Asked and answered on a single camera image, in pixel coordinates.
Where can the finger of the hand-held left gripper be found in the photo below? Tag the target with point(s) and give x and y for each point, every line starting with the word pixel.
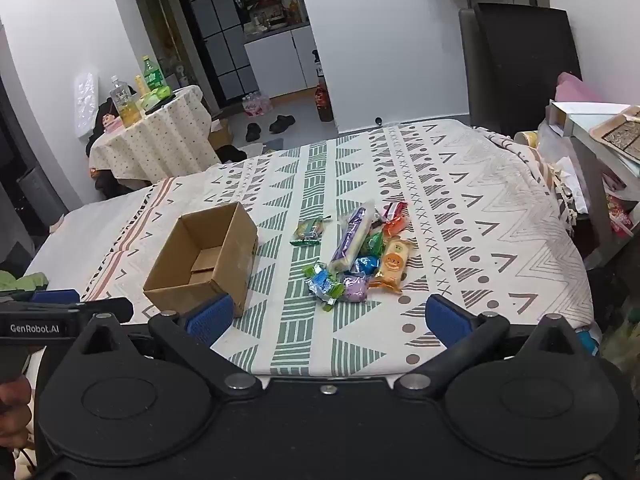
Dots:
pixel 54 295
pixel 107 309

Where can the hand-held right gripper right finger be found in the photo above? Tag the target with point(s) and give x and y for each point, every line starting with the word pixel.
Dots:
pixel 446 321

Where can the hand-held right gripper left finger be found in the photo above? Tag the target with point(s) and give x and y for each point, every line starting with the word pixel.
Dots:
pixel 210 319

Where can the brown cardboard box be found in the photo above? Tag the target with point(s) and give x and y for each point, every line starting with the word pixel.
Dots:
pixel 202 260

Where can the orange cartoon face snack packet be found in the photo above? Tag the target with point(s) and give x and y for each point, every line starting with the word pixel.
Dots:
pixel 392 266

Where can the small purple snack packet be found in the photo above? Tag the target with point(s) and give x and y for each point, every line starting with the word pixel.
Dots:
pixel 355 287

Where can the small green snack packet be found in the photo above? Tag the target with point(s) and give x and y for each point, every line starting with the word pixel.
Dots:
pixel 372 245

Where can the blue and green snack packet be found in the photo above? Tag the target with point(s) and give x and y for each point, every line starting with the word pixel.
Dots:
pixel 322 282

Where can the long purple snack packet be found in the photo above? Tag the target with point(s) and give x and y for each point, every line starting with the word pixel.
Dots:
pixel 352 240

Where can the person's left hand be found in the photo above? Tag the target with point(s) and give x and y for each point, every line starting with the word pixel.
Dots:
pixel 12 405

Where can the green cloth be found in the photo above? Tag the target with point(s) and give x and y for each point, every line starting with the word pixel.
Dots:
pixel 21 282

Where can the grey trash bin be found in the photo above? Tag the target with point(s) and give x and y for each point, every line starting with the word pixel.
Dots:
pixel 39 197

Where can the patterned bed blanket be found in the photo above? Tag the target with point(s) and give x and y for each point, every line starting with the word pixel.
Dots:
pixel 380 240

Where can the red snack packet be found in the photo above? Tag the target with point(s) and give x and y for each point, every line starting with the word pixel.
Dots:
pixel 396 209

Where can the green biscuit snack packet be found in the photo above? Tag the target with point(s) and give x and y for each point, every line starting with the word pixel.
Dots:
pixel 310 230

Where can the dotted cream hanging cloth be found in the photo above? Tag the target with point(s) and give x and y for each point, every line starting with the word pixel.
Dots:
pixel 150 135

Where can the small cardboard box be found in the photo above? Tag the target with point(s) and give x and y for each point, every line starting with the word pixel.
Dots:
pixel 220 136

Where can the black slipper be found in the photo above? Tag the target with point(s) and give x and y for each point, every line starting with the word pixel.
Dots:
pixel 282 123
pixel 253 132

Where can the clear bottle with yellow drink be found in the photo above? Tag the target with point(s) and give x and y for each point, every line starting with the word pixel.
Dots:
pixel 123 102

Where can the pink pack of water bottles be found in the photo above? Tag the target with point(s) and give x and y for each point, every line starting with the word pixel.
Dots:
pixel 256 105

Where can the white side table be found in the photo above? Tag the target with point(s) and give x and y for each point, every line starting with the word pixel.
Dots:
pixel 600 160

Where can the green soda bottle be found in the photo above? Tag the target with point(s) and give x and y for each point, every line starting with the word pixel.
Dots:
pixel 151 74

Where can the dark bottle with red label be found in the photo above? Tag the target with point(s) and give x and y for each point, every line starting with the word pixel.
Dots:
pixel 324 100

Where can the patterned tray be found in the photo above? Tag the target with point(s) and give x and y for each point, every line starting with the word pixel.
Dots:
pixel 619 132

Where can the pink cloth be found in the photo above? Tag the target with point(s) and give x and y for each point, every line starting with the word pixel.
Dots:
pixel 570 87

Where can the white cabinet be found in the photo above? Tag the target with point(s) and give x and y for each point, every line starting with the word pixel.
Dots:
pixel 277 62

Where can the black framed glass door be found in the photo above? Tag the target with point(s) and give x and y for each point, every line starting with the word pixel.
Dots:
pixel 215 35

